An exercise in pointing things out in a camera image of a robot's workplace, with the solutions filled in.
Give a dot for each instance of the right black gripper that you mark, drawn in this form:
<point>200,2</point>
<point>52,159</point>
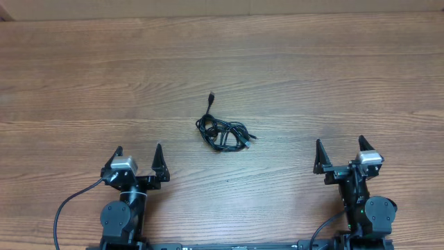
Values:
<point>322,164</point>

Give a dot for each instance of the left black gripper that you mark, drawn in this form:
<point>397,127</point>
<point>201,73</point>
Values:
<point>159,167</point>

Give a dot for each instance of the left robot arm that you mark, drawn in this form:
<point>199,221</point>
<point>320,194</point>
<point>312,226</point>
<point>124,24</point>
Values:
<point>123,220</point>

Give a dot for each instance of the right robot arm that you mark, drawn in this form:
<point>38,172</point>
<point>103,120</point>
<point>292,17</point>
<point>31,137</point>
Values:
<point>369,218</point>

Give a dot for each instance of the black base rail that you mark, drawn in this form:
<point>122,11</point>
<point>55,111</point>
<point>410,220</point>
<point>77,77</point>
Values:
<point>299,245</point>

